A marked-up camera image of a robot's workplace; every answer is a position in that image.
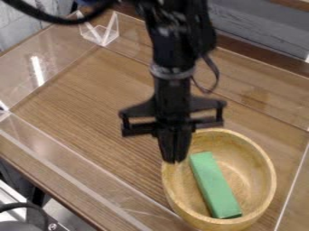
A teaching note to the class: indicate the brown wooden bowl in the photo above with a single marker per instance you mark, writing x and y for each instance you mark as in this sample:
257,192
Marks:
247,170

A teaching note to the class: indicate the green rectangular block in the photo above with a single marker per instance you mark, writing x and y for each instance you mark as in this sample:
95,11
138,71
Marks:
218,196

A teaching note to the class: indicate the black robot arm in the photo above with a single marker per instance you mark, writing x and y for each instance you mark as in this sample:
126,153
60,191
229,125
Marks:
183,37

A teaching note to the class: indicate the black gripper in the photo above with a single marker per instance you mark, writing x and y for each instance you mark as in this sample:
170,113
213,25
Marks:
173,108

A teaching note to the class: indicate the clear acrylic corner bracket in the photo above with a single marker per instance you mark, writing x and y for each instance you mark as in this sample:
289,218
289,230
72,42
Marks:
99,34

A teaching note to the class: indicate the clear acrylic tray wall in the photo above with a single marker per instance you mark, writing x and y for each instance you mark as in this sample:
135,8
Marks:
64,86

